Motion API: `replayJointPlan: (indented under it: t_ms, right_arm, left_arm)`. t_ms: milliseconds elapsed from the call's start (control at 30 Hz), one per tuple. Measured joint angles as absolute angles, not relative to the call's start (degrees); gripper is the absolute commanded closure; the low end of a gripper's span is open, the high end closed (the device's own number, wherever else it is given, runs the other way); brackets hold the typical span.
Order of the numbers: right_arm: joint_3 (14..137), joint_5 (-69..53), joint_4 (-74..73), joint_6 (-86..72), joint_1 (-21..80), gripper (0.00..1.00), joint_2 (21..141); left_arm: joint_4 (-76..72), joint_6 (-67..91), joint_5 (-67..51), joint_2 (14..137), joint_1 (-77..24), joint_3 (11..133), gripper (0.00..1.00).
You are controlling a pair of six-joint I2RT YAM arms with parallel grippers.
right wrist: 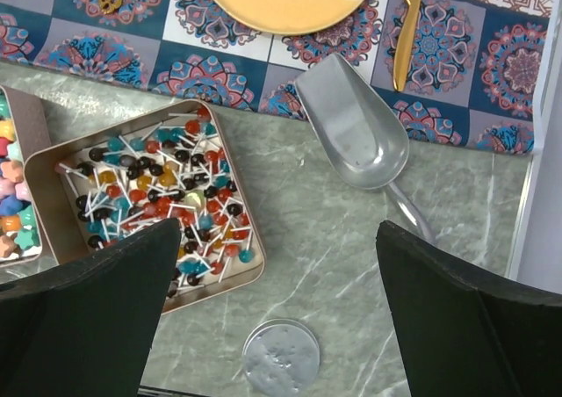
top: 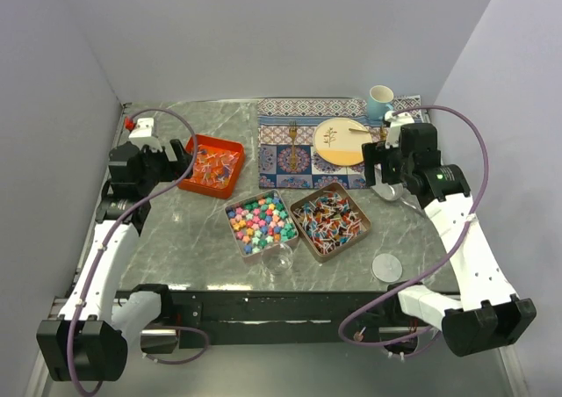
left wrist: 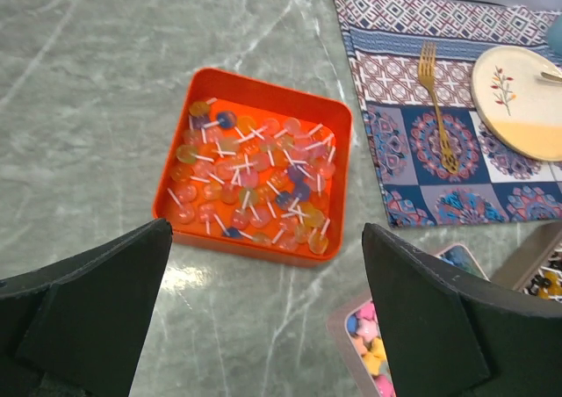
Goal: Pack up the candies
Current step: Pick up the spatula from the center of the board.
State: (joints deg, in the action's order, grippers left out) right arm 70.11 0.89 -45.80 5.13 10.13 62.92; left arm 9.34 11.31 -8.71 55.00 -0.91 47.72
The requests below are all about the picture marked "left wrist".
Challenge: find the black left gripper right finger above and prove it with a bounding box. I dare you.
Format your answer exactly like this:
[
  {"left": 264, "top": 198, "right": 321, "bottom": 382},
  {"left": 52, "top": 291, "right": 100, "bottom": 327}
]
[{"left": 362, "top": 223, "right": 561, "bottom": 396}]

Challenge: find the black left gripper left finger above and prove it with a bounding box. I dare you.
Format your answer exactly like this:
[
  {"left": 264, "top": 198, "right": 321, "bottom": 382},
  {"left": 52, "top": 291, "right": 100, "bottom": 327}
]
[{"left": 1, "top": 219, "right": 172, "bottom": 396}]

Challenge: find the tin of star candies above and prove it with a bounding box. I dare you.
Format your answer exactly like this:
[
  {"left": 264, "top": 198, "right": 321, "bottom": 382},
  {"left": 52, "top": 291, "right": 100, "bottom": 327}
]
[{"left": 325, "top": 242, "right": 491, "bottom": 397}]

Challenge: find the patterned cloth placemat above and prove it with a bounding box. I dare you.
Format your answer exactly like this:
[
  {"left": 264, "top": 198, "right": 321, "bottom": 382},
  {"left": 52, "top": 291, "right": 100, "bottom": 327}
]
[{"left": 334, "top": 0, "right": 561, "bottom": 227}]

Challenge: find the orange plastic tray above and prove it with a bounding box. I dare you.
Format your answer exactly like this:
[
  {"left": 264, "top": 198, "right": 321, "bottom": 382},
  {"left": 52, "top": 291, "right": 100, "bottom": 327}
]
[{"left": 152, "top": 68, "right": 352, "bottom": 267}]

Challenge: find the cream and orange plate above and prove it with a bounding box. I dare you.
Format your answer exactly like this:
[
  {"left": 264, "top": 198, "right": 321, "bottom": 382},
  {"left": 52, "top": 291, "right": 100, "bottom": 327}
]
[{"left": 471, "top": 46, "right": 561, "bottom": 162}]

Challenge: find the gold spoon on plate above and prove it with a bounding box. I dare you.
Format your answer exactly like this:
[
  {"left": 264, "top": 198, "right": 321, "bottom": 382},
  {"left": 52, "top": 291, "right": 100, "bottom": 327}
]
[{"left": 540, "top": 72, "right": 562, "bottom": 83}]

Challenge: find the gold fork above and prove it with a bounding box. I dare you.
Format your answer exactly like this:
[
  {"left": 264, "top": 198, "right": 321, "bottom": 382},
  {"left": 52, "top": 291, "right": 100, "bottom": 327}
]
[{"left": 418, "top": 41, "right": 459, "bottom": 175}]

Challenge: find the light blue mug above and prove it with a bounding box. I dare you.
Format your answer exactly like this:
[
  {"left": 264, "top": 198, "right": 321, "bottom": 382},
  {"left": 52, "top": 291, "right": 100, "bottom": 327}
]
[{"left": 546, "top": 14, "right": 562, "bottom": 55}]

